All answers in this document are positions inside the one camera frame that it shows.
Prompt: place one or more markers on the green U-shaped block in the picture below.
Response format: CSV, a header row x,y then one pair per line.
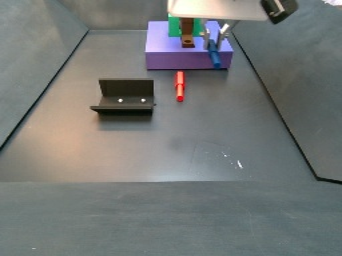
x,y
173,27

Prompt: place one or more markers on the brown L-shaped bracket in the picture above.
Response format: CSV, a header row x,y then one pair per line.
x,y
185,29

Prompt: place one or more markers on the black angle fixture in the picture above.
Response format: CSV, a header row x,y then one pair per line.
x,y
125,96

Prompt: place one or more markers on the red peg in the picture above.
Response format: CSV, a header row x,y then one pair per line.
x,y
179,86

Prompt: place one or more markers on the purple base block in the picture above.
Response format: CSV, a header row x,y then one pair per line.
x,y
164,53

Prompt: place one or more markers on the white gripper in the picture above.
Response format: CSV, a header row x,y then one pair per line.
x,y
216,9

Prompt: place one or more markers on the blue peg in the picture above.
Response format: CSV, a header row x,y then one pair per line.
x,y
214,54

